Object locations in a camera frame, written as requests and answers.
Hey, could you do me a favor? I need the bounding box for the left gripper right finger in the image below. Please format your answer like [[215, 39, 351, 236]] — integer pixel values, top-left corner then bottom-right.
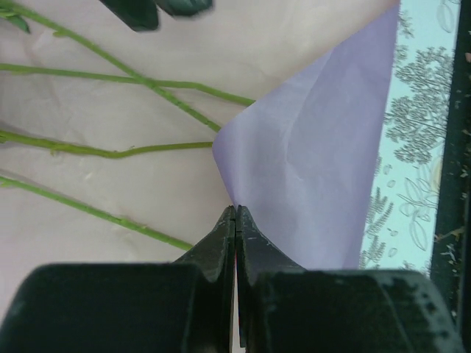
[[235, 205, 305, 287]]

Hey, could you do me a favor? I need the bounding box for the pale pink fake flower stem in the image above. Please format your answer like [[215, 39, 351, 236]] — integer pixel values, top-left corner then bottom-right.
[[1, 176, 193, 251]]

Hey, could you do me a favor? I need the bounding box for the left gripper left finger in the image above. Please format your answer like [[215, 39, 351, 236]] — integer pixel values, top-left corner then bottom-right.
[[174, 206, 236, 283]]

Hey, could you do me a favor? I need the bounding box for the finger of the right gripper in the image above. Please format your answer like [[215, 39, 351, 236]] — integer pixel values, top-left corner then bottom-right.
[[100, 0, 213, 32]]

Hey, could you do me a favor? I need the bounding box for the pink peony fake flower stem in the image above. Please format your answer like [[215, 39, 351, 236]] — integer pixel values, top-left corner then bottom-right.
[[0, 0, 222, 133]]

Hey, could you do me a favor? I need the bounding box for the floral patterned table mat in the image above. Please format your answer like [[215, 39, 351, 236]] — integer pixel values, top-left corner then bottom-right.
[[359, 0, 461, 274]]

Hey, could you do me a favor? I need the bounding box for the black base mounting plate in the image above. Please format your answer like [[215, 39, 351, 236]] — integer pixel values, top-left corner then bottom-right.
[[428, 0, 471, 324]]

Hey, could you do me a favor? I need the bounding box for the cream rose fake flower stem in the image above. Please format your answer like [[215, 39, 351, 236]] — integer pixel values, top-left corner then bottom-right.
[[1, 63, 255, 107]]

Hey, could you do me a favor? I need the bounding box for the dark pink fake flower stem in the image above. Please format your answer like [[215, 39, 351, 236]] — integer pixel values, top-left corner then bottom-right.
[[1, 130, 213, 159]]

